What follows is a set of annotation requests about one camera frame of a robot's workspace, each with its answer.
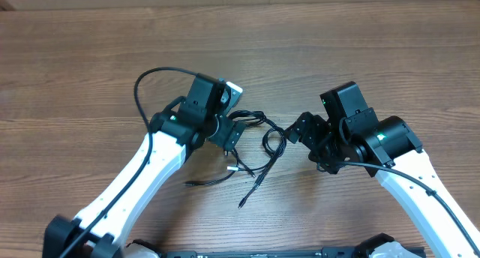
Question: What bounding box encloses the black usb cable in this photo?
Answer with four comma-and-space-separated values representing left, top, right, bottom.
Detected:
183, 109, 288, 187

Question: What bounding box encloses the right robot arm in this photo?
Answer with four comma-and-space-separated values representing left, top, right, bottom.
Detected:
285, 82, 479, 257

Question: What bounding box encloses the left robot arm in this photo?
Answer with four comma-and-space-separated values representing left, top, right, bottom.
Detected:
42, 73, 245, 257

